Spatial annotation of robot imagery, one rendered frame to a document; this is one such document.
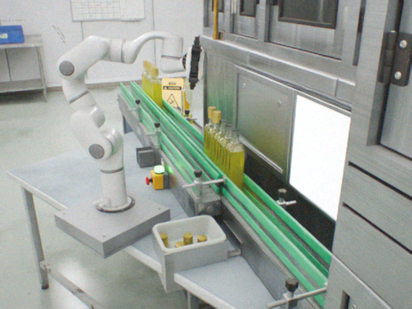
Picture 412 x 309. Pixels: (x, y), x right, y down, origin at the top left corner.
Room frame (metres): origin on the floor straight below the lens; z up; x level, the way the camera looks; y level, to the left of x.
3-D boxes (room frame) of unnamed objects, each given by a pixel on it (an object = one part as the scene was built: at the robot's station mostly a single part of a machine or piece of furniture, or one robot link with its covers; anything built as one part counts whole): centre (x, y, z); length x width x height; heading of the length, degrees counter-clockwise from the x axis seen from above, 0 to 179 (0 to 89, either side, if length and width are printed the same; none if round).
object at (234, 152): (1.42, -0.10, 0.99); 0.06 x 0.06 x 0.21; 21
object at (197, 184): (1.36, 0.01, 0.95); 0.17 x 0.03 x 0.12; 110
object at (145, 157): (2.00, 0.32, 0.79); 0.08 x 0.08 x 0.08; 20
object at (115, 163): (1.46, 0.37, 1.04); 0.13 x 0.10 x 0.16; 171
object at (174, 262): (1.22, 0.04, 0.79); 0.27 x 0.17 x 0.08; 110
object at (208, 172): (2.23, 0.26, 0.93); 1.75 x 0.01 x 0.08; 20
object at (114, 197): (1.46, 0.38, 0.89); 0.16 x 0.13 x 0.15; 135
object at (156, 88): (2.53, 0.31, 1.02); 0.06 x 0.06 x 0.28; 20
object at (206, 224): (1.21, 0.06, 0.80); 0.22 x 0.17 x 0.09; 110
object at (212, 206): (1.36, -0.01, 0.85); 0.09 x 0.04 x 0.07; 110
